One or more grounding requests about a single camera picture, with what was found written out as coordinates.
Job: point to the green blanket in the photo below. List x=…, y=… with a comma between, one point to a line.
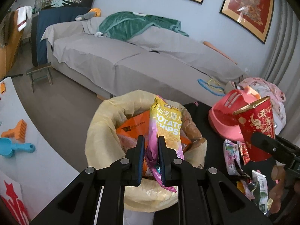
x=124, y=25

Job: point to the grey covered sofa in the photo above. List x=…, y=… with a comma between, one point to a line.
x=93, y=56

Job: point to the blue loop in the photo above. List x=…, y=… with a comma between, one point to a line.
x=201, y=84

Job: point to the small wooden stool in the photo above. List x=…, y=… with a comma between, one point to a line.
x=38, y=69

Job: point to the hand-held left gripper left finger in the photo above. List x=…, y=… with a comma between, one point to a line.
x=140, y=161

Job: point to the large red framed picture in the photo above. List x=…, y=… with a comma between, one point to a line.
x=248, y=7

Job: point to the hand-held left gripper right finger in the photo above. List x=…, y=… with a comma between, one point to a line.
x=161, y=161

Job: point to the orange toy rake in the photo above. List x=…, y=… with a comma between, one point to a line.
x=17, y=131

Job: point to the pink blanket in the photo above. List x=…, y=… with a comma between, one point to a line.
x=269, y=89

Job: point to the wooden spoon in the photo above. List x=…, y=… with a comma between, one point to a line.
x=218, y=51

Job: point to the white towel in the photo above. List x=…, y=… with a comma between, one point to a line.
x=23, y=16

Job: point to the green white wrapper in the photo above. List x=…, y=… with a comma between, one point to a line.
x=260, y=189

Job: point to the white play board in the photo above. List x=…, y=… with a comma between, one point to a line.
x=23, y=112

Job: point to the dark blue cloth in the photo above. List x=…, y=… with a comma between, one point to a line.
x=46, y=21

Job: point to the person's right hand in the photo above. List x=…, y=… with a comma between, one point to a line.
x=277, y=172

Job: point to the yellow potato chips packet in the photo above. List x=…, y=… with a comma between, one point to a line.
x=166, y=124

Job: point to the grey curtain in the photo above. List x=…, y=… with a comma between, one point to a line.
x=288, y=63

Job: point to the grey orange plush toy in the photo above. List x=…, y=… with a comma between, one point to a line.
x=88, y=16

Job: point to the small red snack packet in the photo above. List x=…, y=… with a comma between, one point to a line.
x=245, y=153

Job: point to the colourful cartoon wrapper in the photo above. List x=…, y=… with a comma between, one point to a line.
x=230, y=157

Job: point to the red gold lettered packet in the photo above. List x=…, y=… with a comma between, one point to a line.
x=257, y=126

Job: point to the yellow loop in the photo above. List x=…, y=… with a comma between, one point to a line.
x=216, y=85

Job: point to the pink toy carrier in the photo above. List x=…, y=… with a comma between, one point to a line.
x=222, y=121

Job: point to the blue toy shovel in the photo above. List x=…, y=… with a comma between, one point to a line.
x=11, y=146

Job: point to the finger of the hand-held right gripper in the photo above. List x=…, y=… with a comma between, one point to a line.
x=269, y=143

